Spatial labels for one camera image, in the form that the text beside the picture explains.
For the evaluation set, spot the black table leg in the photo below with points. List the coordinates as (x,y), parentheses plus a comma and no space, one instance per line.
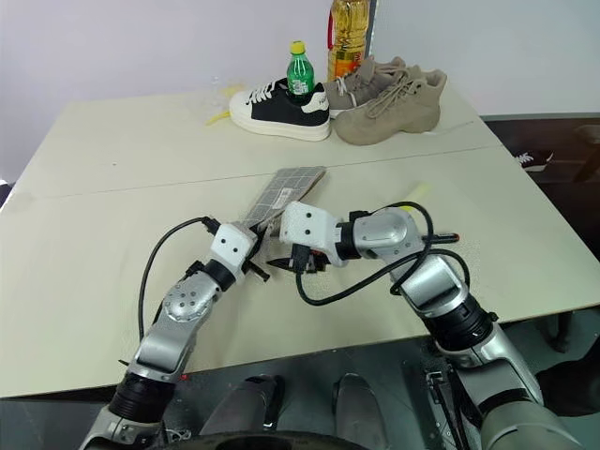
(559,332)

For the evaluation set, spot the dark rounded robot foot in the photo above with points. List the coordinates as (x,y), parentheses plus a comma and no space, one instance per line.
(248,405)
(358,410)

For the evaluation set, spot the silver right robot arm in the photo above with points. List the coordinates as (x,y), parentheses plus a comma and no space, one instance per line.
(450,290)

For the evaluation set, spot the red marker with black body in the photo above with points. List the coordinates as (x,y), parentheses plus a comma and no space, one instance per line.
(445,236)

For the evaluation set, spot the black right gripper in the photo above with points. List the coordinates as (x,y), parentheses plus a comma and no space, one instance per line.
(304,259)

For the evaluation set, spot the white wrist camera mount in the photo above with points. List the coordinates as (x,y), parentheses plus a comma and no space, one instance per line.
(307,225)
(229,246)

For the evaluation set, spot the tan suede lace-up boot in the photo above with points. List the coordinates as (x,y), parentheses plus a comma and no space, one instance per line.
(394,110)
(356,82)

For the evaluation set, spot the yellow crumpled plastic wrapper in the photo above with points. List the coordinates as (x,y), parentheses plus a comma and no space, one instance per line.
(220,100)

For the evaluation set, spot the yellow cooking oil bottle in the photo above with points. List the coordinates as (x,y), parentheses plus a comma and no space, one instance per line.
(348,37)

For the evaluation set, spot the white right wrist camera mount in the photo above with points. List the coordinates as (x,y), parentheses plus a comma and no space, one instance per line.
(307,225)

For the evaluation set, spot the white and black sneaker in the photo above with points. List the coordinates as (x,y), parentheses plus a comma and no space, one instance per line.
(281,112)

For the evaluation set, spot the black sneaker with white laces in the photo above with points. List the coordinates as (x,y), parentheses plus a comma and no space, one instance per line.
(534,160)

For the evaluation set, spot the green plastic soda bottle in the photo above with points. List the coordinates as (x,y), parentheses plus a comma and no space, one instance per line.
(300,75)

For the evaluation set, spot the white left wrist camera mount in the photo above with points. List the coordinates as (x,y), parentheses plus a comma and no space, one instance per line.
(229,246)

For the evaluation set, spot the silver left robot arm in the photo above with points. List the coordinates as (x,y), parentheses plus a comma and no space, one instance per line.
(178,304)

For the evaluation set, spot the grey shoe insole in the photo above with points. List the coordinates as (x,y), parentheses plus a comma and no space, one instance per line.
(288,190)

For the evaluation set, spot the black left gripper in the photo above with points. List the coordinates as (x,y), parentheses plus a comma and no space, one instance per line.
(251,257)

